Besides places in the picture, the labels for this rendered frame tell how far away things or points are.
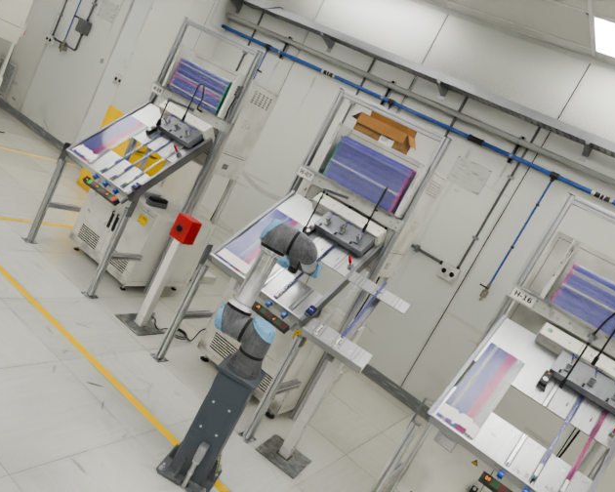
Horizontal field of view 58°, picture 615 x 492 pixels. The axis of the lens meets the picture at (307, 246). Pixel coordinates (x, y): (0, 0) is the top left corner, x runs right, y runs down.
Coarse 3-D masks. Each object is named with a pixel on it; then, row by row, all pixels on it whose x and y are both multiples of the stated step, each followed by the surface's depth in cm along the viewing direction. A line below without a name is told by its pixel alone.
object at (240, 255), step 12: (276, 216) 335; (288, 216) 335; (252, 228) 328; (300, 228) 327; (240, 240) 321; (252, 240) 321; (228, 252) 315; (240, 252) 315; (252, 252) 315; (228, 264) 309; (240, 264) 309; (252, 264) 309
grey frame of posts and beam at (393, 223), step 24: (336, 96) 341; (312, 144) 347; (432, 168) 309; (288, 192) 353; (384, 216) 318; (192, 288) 320; (168, 336) 326; (288, 360) 287; (312, 384) 335; (264, 408) 292
